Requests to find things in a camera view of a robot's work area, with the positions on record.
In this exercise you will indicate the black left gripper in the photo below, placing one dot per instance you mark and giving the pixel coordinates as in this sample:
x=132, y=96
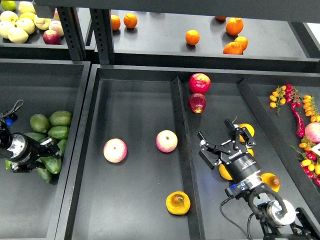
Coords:
x=26, y=152

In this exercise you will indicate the large orange top right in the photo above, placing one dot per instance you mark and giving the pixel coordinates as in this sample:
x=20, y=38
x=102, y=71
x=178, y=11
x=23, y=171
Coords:
x=234, y=26

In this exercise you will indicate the black right tray divider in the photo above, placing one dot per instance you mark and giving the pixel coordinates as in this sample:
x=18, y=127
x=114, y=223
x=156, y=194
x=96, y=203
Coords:
x=275, y=132

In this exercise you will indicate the mixed cherry tomato bunch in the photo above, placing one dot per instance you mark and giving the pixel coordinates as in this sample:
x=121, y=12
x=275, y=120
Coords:
x=309, y=161

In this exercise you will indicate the orange cherry tomato vine right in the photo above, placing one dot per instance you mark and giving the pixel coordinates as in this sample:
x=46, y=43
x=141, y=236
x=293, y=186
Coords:
x=310, y=109

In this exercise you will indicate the green avocado by tray edge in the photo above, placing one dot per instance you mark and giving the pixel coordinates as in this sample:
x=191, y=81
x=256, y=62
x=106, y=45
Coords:
x=62, y=147

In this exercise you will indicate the orange centre shelf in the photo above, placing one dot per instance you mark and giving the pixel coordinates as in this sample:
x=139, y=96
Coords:
x=192, y=37

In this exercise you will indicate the bright red apple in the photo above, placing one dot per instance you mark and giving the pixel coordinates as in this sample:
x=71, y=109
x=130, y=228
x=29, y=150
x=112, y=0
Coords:
x=199, y=83

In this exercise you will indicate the black middle tray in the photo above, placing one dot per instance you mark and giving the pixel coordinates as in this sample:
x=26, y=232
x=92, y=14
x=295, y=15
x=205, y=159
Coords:
x=127, y=200

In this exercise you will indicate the dark green avocado left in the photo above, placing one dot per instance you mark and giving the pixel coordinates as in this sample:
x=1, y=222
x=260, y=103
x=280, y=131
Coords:
x=35, y=136

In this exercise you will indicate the white label card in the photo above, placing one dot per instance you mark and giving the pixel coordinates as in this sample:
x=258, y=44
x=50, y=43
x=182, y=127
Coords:
x=316, y=149

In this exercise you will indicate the red apple on shelf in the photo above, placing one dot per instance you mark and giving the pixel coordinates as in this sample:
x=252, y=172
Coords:
x=51, y=37

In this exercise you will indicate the pink apple left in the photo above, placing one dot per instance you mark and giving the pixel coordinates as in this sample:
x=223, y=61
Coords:
x=115, y=150

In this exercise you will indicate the orange cherry tomato vine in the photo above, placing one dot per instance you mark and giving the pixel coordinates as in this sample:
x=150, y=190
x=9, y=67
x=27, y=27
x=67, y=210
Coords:
x=310, y=109
x=278, y=98

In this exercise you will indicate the orange right small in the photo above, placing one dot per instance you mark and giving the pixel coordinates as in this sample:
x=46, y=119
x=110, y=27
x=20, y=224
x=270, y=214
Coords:
x=243, y=41

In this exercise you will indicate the pale yellow apple front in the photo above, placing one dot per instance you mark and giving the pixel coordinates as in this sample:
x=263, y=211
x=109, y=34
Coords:
x=17, y=35

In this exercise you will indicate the pink apple centre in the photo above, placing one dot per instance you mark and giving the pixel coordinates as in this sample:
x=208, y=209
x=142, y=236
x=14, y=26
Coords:
x=166, y=141

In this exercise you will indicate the red chili pepper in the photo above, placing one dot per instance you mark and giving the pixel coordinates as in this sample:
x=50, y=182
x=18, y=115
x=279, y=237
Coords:
x=300, y=125

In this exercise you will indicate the dark red apple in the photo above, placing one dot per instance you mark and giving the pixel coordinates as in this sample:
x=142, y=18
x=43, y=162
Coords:
x=197, y=103

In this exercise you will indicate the yellow pear with stem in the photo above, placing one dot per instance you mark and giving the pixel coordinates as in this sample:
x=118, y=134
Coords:
x=250, y=130

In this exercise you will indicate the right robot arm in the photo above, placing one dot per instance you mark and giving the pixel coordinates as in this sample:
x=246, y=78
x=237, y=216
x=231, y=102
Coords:
x=277, y=217

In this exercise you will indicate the black upper left tray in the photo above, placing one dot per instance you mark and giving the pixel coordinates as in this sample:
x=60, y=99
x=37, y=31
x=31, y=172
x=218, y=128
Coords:
x=36, y=49

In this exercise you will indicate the pink apple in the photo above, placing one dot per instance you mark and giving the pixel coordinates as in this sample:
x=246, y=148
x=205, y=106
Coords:
x=166, y=141
x=115, y=150

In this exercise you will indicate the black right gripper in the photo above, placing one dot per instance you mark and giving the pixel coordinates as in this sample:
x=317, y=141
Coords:
x=238, y=162

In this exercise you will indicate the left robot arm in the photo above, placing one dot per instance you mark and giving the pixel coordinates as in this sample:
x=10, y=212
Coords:
x=6, y=119

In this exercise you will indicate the red cherry tomato vine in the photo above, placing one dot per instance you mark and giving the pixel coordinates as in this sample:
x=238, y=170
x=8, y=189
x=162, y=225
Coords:
x=292, y=96

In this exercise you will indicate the yellow pear under gripper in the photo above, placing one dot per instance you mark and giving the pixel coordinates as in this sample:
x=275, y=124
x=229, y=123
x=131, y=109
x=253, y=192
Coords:
x=224, y=173

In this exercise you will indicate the orange front right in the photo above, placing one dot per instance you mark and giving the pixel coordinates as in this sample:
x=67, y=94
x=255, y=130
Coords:
x=233, y=48

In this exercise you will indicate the pink apple right edge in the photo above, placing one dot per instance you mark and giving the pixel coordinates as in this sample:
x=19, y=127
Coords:
x=312, y=132

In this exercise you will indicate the orange cherry tomato vine left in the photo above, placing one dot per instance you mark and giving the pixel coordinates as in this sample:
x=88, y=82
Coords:
x=278, y=98

